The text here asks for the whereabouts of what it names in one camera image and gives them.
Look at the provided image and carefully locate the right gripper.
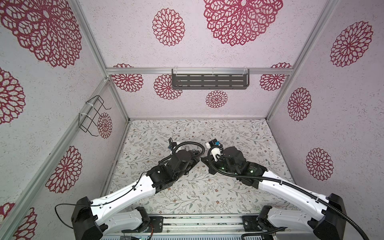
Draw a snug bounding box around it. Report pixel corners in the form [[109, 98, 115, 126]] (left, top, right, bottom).
[[200, 153, 240, 178]]

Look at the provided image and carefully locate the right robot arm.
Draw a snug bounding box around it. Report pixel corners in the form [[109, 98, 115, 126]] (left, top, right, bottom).
[[201, 143, 347, 240]]

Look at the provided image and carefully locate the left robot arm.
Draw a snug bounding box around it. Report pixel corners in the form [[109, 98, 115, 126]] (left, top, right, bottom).
[[71, 150, 200, 240]]

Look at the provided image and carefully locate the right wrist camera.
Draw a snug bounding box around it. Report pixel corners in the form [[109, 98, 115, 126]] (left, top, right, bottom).
[[205, 139, 224, 162]]

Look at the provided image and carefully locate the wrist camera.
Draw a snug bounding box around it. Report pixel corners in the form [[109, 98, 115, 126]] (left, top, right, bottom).
[[205, 139, 224, 162], [168, 138, 181, 154]]

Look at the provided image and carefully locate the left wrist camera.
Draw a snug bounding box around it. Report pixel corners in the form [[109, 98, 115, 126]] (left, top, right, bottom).
[[168, 138, 181, 154]]

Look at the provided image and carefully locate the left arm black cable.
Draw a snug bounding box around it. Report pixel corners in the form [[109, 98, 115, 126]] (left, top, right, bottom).
[[54, 140, 206, 230]]

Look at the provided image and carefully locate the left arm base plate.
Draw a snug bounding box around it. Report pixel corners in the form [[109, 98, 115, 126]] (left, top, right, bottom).
[[121, 215, 164, 234]]

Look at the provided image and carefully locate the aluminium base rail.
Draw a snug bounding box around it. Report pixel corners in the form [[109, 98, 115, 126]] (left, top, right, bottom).
[[103, 206, 319, 237]]

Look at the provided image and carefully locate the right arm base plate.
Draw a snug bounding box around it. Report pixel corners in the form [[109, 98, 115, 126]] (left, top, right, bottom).
[[241, 215, 286, 233]]

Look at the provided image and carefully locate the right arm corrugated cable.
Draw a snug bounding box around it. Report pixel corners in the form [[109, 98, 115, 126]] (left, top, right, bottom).
[[206, 145, 370, 240]]

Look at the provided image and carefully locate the dark metal wall shelf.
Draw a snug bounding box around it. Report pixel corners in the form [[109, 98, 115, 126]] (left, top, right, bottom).
[[171, 69, 250, 90]]

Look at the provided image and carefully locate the black wire wall rack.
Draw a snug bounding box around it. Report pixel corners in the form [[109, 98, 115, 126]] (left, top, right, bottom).
[[78, 95, 113, 139]]

